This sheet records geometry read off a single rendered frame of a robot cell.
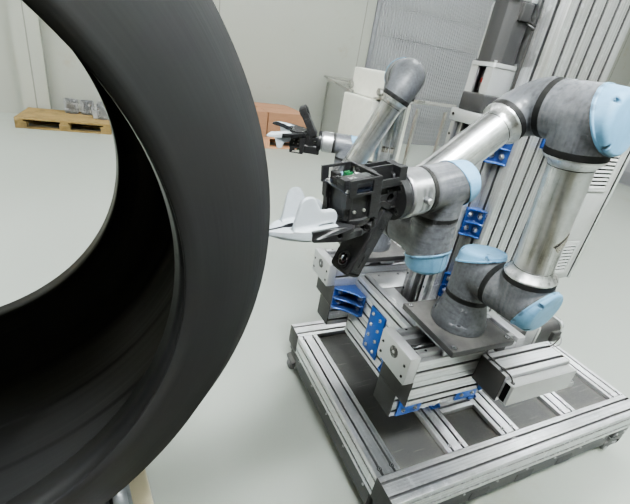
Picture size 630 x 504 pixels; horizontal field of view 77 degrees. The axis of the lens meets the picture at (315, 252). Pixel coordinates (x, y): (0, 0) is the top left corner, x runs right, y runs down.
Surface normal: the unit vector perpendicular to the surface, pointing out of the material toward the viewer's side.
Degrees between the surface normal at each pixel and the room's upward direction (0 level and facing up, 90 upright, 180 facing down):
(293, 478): 0
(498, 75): 90
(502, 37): 90
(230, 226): 88
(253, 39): 90
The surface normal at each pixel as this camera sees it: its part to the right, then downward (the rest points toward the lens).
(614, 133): 0.47, 0.34
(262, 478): 0.15, -0.88
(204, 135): 0.66, 0.36
